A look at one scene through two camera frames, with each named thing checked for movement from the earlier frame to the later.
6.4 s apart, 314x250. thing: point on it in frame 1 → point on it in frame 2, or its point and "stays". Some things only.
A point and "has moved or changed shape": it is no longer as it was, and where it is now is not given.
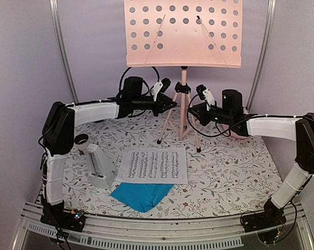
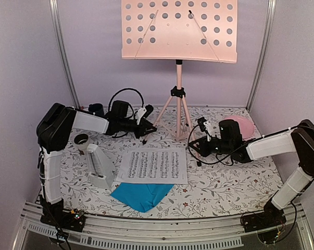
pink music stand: x=183 y=34 has moved or changed shape
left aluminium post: x=53 y=10 stays
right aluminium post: x=270 y=13 stays
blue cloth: x=143 y=197 stays
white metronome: x=102 y=171 stays
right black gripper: x=204 y=117 → x=203 y=150
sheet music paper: x=152 y=165 stays
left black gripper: x=162 y=99 → x=142 y=124
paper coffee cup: x=81 y=141 stays
